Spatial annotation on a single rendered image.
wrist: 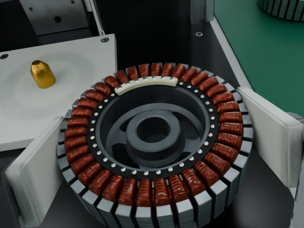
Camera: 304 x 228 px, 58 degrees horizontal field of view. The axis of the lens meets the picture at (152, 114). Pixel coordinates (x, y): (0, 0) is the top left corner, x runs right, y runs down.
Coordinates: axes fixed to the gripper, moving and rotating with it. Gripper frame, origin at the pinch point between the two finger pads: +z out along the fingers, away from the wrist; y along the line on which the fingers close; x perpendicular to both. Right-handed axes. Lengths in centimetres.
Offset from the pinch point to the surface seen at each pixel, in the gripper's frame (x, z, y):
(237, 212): -7.3, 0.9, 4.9
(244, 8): 6.0, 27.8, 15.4
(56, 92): 1.1, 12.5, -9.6
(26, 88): 1.8, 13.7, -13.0
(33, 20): 9.1, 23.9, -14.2
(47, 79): 2.5, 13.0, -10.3
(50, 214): -6.2, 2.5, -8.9
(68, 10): 9.5, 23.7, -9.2
